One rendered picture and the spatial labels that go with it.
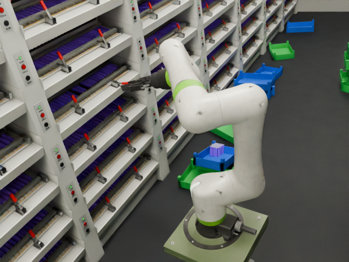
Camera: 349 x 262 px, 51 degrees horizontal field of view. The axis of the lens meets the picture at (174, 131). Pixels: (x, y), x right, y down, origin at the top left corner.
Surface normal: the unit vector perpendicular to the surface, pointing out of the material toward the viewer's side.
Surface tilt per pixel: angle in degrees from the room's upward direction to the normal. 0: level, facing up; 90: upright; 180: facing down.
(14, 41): 90
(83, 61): 15
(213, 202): 90
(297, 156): 0
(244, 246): 2
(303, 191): 0
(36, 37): 105
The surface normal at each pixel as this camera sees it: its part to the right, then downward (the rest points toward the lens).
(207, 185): -0.13, -0.70
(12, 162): 0.09, -0.76
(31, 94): 0.87, 0.15
